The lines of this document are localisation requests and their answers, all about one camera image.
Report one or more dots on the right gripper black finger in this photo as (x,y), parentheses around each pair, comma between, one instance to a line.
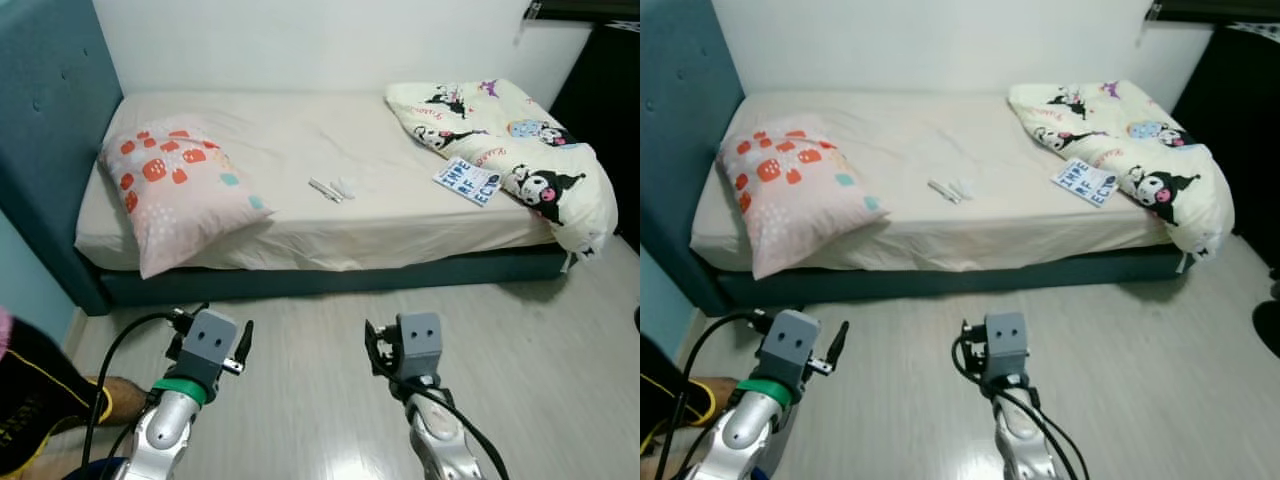
(968,328)
(372,332)

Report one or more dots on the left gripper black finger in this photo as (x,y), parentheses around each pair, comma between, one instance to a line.
(838,345)
(243,345)

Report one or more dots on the white stick packet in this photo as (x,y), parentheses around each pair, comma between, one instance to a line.
(943,190)
(325,190)

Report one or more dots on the white tissue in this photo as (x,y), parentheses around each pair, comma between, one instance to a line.
(346,186)
(964,187)

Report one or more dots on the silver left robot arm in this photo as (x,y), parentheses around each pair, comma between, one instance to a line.
(745,430)
(165,430)

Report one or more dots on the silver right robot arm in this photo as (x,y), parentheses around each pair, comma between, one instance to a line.
(445,440)
(1025,440)

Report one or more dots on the person in pink shirt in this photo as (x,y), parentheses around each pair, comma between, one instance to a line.
(30,400)
(665,400)

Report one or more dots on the pink pillow with red spots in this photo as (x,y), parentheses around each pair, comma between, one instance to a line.
(800,190)
(180,190)

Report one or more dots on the white book with blue letters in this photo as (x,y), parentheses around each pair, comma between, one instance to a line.
(466,182)
(1085,184)

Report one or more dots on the cream cartoon print blanket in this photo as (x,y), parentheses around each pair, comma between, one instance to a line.
(1120,120)
(500,120)

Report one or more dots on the black round object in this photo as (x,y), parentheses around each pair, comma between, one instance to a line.
(1268,330)

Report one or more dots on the dark wardrobe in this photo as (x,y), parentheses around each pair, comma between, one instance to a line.
(1235,120)
(605,100)

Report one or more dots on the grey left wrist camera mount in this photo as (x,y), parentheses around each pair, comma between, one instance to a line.
(790,340)
(210,340)

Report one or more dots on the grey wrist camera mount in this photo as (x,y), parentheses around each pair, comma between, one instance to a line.
(1008,345)
(790,340)
(420,345)
(210,340)

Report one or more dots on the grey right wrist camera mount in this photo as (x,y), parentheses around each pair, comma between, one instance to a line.
(1008,345)
(420,345)

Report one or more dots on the teal upholstered bed frame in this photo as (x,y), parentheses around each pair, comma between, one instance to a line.
(40,120)
(680,120)

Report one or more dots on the clear plastic bracket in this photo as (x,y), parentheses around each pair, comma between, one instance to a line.
(1152,18)
(528,20)

